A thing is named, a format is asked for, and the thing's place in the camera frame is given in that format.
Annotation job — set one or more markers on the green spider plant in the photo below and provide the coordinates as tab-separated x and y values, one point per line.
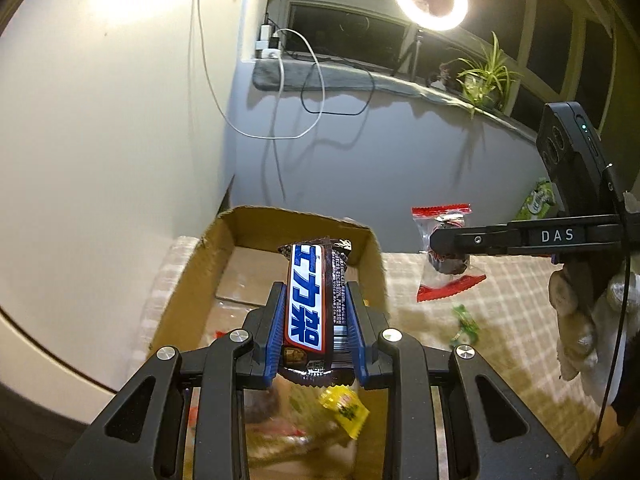
487	77

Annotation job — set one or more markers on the yellow wrapped candy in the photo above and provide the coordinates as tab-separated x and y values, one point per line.
345	405

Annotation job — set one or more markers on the window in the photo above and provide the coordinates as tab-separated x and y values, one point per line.
350	25

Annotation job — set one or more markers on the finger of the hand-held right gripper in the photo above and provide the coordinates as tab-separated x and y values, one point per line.
500	240

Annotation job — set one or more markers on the green wrapped candy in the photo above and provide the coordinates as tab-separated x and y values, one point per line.
465	327

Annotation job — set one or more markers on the dark chocolate bar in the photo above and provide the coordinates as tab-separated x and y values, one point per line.
310	305

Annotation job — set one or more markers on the dark brown snack packet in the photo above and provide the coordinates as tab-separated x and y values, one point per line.
261	405

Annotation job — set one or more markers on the white wardrobe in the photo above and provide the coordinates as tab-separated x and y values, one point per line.
100	160

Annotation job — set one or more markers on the person's right hand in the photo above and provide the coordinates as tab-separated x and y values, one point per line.
575	330

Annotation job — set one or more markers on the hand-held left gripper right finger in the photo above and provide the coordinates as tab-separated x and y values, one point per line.
357	332

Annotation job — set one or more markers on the small red flowering plant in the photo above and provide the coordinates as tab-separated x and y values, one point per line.
442	75

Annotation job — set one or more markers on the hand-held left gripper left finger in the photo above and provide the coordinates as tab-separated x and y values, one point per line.
275	330

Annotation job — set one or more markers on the checkered blanket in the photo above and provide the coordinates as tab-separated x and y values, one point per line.
500	310

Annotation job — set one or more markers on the green snack bag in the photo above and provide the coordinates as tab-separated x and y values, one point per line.
539	200

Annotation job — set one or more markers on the white power strip with chargers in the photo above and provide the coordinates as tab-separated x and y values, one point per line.
267	42

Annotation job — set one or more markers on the grey stone window sill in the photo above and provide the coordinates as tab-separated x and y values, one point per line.
350	77

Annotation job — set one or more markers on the clear packet with red edges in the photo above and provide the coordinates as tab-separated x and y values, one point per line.
440	220

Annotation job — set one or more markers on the cardboard box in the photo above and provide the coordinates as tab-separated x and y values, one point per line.
280	225

